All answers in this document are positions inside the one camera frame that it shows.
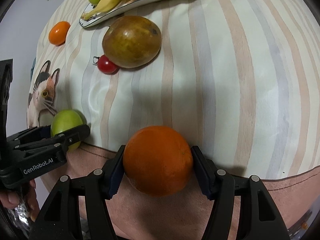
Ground orange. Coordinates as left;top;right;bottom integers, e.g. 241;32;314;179
48;21;71;46
123;126;193;197

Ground brown-red apple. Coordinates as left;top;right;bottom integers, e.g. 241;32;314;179
102;16;162;69

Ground left hand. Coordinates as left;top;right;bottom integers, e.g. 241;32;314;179
0;179;41;223

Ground teal pillow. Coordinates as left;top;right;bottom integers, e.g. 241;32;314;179
30;58;36;81

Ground cherry tomato lower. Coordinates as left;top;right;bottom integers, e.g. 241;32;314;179
93;55;119;74

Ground left yellow banana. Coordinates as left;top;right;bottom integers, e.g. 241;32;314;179
81;0;121;21

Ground striped cat blanket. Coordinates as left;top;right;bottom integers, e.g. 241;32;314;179
27;0;319;228

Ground floral oval plate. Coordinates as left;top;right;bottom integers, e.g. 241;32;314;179
79;0;162;28

